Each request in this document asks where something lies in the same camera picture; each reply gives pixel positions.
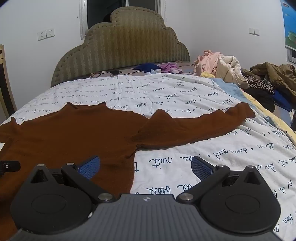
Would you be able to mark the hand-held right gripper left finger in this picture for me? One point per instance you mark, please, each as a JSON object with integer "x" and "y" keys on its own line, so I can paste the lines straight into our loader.
{"x": 89, "y": 168}

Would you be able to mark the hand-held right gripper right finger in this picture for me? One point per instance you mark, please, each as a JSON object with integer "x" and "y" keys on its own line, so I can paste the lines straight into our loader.
{"x": 201, "y": 168}

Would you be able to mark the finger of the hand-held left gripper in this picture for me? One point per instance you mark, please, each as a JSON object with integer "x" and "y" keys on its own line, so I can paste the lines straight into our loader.
{"x": 10, "y": 165}

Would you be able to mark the brown sweater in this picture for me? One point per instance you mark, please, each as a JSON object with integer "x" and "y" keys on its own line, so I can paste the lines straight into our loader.
{"x": 69, "y": 134}

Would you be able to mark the white printed quilt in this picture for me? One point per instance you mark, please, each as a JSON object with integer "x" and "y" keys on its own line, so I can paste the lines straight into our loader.
{"x": 185, "y": 97}

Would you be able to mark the light blue cloth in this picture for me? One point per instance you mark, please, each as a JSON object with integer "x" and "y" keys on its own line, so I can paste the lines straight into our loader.
{"x": 227, "y": 88}

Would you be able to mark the gold tower air conditioner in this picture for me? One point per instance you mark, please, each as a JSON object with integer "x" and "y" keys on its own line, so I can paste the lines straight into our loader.
{"x": 5, "y": 81}

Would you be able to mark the yellow blanket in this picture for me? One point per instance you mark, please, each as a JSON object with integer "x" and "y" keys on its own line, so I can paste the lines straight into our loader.
{"x": 272, "y": 115}

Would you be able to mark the black white zigzag garment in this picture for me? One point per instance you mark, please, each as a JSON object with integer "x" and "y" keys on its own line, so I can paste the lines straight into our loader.
{"x": 260, "y": 84}

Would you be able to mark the cream jacket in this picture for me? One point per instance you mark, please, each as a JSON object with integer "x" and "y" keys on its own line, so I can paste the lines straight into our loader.
{"x": 231, "y": 69}

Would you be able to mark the purple garment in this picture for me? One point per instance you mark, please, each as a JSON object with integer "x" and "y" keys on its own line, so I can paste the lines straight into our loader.
{"x": 171, "y": 68}

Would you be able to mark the blue garment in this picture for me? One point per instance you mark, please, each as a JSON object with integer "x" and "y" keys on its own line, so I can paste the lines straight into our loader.
{"x": 282, "y": 99}

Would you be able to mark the pink garment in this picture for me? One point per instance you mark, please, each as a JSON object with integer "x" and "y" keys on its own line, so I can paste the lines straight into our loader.
{"x": 207, "y": 61}

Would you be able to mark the navy garment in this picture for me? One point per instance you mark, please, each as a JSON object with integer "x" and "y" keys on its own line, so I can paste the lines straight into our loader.
{"x": 145, "y": 66}

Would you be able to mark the olive jacket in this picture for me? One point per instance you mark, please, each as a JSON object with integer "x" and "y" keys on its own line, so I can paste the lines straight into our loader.
{"x": 277, "y": 74}

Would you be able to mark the olive padded headboard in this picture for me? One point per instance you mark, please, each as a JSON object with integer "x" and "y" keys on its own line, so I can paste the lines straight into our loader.
{"x": 129, "y": 46}

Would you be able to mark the window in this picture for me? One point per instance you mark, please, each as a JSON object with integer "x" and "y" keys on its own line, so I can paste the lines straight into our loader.
{"x": 101, "y": 11}

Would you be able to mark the white wall socket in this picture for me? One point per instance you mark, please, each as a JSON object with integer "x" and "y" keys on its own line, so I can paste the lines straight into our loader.
{"x": 50, "y": 33}
{"x": 41, "y": 36}

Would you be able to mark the white light switch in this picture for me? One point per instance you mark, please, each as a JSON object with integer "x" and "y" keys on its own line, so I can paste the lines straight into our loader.
{"x": 254, "y": 31}

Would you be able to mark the blue wall poster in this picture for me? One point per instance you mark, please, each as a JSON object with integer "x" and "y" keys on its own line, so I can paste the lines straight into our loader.
{"x": 290, "y": 23}

